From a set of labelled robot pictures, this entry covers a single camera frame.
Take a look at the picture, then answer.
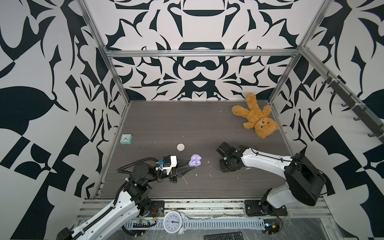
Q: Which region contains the brown teddy bear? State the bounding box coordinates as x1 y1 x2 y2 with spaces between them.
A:
232 93 280 139

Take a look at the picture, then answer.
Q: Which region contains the white earbud charging case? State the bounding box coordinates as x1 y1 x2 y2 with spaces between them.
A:
177 143 185 152

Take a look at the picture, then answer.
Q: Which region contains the white slotted cable duct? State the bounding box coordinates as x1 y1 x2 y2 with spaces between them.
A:
125 219 265 231

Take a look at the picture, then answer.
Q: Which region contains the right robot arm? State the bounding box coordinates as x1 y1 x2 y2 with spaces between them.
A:
217 142 326 217

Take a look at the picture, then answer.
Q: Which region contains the purple earbud charging case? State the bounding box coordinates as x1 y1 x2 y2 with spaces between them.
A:
188 154 202 167

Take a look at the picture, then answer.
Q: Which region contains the small teal square clock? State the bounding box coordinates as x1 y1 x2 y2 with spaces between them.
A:
120 134 133 145

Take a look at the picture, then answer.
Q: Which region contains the black remote control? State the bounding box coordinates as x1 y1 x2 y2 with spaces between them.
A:
204 232 244 240

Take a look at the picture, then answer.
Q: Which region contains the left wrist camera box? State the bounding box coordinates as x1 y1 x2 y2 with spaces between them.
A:
155 156 178 175

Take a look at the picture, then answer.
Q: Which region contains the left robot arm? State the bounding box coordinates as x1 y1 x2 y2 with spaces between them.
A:
56 154 202 240

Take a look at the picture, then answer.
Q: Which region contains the green circuit board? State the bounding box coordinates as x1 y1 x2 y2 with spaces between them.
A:
262 221 282 235

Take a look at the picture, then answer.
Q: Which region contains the white round alarm clock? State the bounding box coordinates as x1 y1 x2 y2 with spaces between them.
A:
163 210 189 235

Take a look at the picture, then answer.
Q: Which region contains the black wall hook rail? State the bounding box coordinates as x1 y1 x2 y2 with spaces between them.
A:
322 71 384 144

